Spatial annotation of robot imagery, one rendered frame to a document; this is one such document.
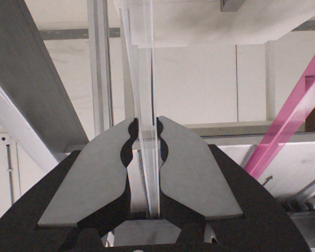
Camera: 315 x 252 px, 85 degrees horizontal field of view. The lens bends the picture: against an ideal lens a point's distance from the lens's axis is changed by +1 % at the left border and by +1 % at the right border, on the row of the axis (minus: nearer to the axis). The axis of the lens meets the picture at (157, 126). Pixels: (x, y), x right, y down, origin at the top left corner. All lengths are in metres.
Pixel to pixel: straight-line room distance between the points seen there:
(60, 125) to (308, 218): 0.36
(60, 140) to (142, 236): 0.18
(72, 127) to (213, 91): 1.85
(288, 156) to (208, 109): 1.75
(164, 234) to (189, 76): 1.77
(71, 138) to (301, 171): 0.26
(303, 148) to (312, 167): 0.05
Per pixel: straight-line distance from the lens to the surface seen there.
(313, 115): 0.74
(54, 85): 0.18
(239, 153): 0.19
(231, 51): 2.16
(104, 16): 0.49
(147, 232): 0.29
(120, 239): 0.30
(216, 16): 0.74
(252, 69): 2.20
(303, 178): 0.29
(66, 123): 0.19
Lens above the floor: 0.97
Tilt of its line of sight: 3 degrees up
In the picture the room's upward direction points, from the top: 178 degrees clockwise
